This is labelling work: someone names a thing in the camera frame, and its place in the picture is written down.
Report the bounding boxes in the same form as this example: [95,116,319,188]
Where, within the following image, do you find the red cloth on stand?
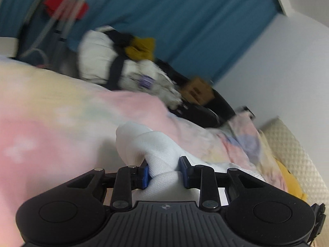
[43,0,76,20]

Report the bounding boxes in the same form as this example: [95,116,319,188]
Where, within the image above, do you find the blue curtain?
[0,0,282,83]

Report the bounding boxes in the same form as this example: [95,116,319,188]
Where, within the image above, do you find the grey white crumpled garment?
[118,60,182,110]

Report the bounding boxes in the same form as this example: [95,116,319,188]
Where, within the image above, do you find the black metal stand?
[18,0,88,64]

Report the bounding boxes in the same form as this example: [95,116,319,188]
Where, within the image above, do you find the white knit garment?
[116,122,264,204]

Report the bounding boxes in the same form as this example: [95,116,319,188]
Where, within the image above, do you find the mustard yellow garment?
[124,37,156,61]

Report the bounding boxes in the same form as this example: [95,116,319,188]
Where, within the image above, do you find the white puffy jacket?
[78,26,119,84]

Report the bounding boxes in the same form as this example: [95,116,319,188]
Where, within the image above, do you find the pastel tie-dye duvet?
[1,57,287,246]

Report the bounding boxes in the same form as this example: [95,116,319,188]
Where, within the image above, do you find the black bedside sofa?
[156,59,235,128]

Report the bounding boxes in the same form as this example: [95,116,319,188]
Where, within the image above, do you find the brown paper bag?
[180,77,215,105]

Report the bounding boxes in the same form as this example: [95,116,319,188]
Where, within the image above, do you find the yellow plush toy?
[276,159,307,202]

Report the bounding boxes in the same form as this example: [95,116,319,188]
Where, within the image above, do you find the cream quilted headboard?
[260,117,327,206]

